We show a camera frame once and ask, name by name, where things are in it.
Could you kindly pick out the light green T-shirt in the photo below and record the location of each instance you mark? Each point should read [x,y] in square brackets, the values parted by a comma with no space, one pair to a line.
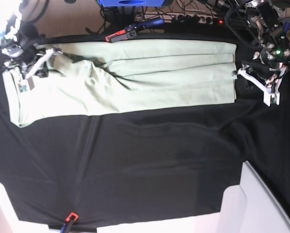
[100,78]

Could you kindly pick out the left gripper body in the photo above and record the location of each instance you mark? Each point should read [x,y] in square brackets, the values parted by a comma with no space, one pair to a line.
[265,78]

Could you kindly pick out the white table frame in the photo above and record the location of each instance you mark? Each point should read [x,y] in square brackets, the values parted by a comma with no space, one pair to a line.
[251,207]
[9,222]

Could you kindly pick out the black table cloth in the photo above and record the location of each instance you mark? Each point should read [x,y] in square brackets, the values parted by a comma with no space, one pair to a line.
[143,166]

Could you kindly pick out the white table frame right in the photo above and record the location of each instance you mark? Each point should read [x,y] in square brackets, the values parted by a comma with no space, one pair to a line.
[251,207]

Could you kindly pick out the blue clamp handle right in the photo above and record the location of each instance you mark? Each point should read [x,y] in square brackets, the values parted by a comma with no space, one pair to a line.
[286,27]

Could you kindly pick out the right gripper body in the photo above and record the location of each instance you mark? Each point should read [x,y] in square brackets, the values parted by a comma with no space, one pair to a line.
[25,58]

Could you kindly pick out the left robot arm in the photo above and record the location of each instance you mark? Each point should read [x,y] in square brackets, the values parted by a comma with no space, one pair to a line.
[271,61]

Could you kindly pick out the black power strip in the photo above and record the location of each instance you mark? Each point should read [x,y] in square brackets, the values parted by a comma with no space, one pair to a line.
[198,19]

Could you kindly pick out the red black clamp top centre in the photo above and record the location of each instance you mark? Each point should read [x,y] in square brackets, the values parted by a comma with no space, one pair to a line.
[131,31]

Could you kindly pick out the red blue clamp bottom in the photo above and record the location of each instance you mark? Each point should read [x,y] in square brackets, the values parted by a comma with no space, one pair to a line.
[69,222]

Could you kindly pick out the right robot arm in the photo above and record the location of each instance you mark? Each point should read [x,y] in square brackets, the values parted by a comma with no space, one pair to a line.
[10,24]

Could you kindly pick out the white table frame left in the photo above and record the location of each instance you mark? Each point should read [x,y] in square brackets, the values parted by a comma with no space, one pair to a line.
[9,222]

